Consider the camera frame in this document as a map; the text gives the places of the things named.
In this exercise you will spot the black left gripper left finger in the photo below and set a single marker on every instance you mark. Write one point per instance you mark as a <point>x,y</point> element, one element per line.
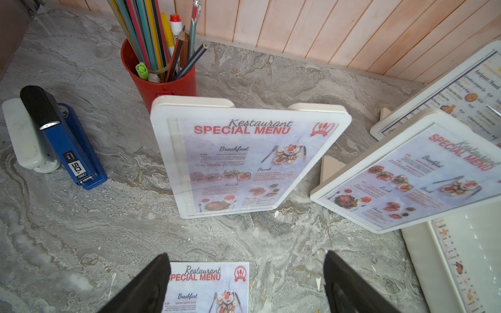
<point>146,292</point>

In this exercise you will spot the dim sum menu sheet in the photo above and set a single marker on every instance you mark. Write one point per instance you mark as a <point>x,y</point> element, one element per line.
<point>473,98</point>

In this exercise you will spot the white eraser block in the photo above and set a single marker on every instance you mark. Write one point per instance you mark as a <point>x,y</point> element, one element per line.
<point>31,148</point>

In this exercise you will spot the white menu holder front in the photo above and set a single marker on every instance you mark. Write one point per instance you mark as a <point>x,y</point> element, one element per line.
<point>375,131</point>

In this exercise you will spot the blue stapler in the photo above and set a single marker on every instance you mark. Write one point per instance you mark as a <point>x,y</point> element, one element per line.
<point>64,132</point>

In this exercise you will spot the dim sum menu in tray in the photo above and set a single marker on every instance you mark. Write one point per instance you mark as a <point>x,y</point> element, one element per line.
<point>470,246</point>

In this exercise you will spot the red special menu sheet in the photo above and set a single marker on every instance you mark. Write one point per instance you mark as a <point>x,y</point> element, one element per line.
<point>208,287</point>

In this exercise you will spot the white menu holder back right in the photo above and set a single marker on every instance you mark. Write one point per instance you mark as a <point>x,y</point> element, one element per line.
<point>432,165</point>

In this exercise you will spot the white plastic tray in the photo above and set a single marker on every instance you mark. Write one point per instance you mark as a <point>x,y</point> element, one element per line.
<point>430,268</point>

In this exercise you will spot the white menu holder back left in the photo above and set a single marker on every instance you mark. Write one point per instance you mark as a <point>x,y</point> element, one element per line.
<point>223,160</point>

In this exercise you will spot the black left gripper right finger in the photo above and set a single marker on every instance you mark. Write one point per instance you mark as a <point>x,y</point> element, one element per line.
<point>347,291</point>

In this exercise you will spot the coloured pencils bundle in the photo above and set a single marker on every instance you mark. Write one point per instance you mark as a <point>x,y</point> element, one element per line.
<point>164,47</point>

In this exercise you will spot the white menu holder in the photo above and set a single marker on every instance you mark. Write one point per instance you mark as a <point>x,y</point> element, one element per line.
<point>223,160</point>
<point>432,165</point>
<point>375,131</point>

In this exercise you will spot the red pencil cup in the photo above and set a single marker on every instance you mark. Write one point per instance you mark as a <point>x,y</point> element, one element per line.
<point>185,86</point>

